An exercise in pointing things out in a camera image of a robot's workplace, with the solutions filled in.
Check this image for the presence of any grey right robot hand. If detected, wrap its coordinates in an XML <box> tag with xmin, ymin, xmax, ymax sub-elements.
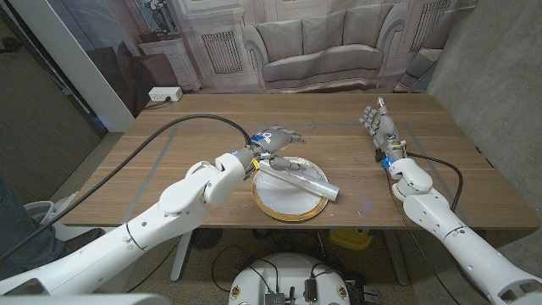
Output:
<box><xmin>358</xmin><ymin>97</ymin><xmax>408</xmax><ymax>164</ymax></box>

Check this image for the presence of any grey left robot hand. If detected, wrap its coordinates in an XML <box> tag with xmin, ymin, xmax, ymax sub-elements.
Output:
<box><xmin>231</xmin><ymin>125</ymin><xmax>307</xmax><ymax>173</ymax></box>

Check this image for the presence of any white gold-rimmed paper plate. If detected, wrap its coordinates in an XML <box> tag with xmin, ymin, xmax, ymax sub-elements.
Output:
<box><xmin>252</xmin><ymin>156</ymin><xmax>330</xmax><ymax>223</ymax></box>

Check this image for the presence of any yellow object under table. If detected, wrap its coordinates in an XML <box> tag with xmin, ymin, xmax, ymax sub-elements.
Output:
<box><xmin>329</xmin><ymin>227</ymin><xmax>374</xmax><ymax>251</ymax></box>

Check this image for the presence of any printed living room backdrop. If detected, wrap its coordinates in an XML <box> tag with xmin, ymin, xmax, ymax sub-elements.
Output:
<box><xmin>45</xmin><ymin>0</ymin><xmax>478</xmax><ymax>119</ymax></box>

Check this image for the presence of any black round floor fan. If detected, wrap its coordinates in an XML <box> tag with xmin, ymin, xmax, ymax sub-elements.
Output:
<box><xmin>189</xmin><ymin>227</ymin><xmax>224</xmax><ymax>251</ymax></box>

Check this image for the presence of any white power strip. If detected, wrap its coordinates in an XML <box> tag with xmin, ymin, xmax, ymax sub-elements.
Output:
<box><xmin>147</xmin><ymin>86</ymin><xmax>184</xmax><ymax>103</ymax></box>

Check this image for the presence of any white table leg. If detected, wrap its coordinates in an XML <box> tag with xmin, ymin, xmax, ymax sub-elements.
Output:
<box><xmin>169</xmin><ymin>230</ymin><xmax>195</xmax><ymax>283</ymax></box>
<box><xmin>383</xmin><ymin>228</ymin><xmax>411</xmax><ymax>287</ymax></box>

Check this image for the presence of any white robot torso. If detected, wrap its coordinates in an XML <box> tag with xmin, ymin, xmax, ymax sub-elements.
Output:
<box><xmin>227</xmin><ymin>252</ymin><xmax>351</xmax><ymax>305</ymax></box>

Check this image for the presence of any white chair base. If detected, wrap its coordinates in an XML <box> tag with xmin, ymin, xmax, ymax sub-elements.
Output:
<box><xmin>23</xmin><ymin>191</ymin><xmax>107</xmax><ymax>242</ymax></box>

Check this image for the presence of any person leg with dark shoe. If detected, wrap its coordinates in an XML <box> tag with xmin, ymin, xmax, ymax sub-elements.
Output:
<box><xmin>0</xmin><ymin>177</ymin><xmax>106</xmax><ymax>280</ymax></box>

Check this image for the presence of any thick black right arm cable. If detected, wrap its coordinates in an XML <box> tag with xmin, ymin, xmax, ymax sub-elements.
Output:
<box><xmin>406</xmin><ymin>152</ymin><xmax>464</xmax><ymax>213</ymax></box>

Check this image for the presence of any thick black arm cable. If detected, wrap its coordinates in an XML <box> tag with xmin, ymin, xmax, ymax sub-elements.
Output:
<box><xmin>406</xmin><ymin>152</ymin><xmax>464</xmax><ymax>213</ymax></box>
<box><xmin>0</xmin><ymin>113</ymin><xmax>253</xmax><ymax>263</ymax></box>

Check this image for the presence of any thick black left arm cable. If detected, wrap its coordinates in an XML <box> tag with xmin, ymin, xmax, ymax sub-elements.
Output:
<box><xmin>0</xmin><ymin>113</ymin><xmax>253</xmax><ymax>263</ymax></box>

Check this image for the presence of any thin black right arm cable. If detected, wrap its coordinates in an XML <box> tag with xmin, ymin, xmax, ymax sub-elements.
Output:
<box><xmin>383</xmin><ymin>167</ymin><xmax>462</xmax><ymax>305</ymax></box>

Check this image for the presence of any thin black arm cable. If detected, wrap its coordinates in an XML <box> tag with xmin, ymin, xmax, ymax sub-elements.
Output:
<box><xmin>383</xmin><ymin>167</ymin><xmax>462</xmax><ymax>305</ymax></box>
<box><xmin>126</xmin><ymin>239</ymin><xmax>183</xmax><ymax>294</ymax></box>

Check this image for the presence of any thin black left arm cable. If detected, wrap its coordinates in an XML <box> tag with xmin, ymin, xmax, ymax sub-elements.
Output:
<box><xmin>126</xmin><ymin>239</ymin><xmax>183</xmax><ymax>294</ymax></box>

